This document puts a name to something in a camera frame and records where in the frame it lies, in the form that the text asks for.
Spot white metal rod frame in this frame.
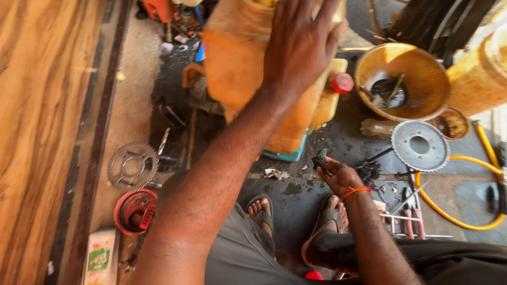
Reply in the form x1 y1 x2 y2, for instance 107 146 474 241
379 174 454 240

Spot grey right sandal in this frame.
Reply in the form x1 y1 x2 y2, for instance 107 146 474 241
300 194 350 276

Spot small dark greasy part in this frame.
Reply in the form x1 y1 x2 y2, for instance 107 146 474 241
312 148 330 171

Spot red screw cap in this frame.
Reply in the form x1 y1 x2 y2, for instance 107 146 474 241
331 72 355 95

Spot yellow hose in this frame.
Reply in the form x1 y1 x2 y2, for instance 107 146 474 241
414 122 507 232

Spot orange wrist thread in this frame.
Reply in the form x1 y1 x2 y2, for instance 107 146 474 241
341 186 369 201

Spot white green carton box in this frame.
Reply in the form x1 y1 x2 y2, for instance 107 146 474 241
82 228 120 285

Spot wooden panel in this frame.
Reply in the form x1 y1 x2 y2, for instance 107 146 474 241
0 0 104 285

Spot silver solid sprocket disc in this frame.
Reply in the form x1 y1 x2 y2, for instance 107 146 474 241
391 120 451 173

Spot yellow plastic basin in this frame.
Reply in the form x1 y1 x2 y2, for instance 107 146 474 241
354 42 452 123

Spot orange plastic drum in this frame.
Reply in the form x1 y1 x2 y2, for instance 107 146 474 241
446 23 507 118

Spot small round dirty tin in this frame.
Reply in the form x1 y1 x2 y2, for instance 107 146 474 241
433 106 471 141

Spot dark wooden planks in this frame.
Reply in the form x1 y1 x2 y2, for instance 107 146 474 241
387 0 498 66

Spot metal drill bit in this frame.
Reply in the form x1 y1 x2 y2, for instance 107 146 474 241
157 127 171 156

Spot large orange plastic can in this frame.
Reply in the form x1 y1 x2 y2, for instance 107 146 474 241
201 0 346 155

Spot grey sandal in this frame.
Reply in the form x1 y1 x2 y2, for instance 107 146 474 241
244 193 275 239
300 194 350 276

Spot grey spoked chain sprocket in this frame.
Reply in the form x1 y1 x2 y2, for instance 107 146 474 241
107 143 160 192

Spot red round container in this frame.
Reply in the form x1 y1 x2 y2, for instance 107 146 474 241
114 188 158 237

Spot grey trousers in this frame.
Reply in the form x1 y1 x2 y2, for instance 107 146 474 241
204 203 507 285

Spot red handled pliers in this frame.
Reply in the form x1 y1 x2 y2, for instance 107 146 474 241
402 187 427 240

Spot clear glass bottle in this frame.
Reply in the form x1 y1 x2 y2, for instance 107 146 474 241
360 118 397 139

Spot person's left hand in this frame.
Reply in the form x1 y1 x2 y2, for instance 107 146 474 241
263 0 349 103

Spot grey left sandal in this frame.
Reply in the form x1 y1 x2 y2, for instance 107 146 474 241
244 193 275 239

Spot dirty brush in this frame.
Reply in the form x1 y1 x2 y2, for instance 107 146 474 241
360 74 406 110

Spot red machine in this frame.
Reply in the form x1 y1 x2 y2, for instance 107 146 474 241
136 0 178 23

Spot small yellow plastic can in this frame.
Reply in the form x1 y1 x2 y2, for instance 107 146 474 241
312 58 349 130

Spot person's right hand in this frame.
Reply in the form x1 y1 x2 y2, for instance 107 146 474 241
316 157 363 197

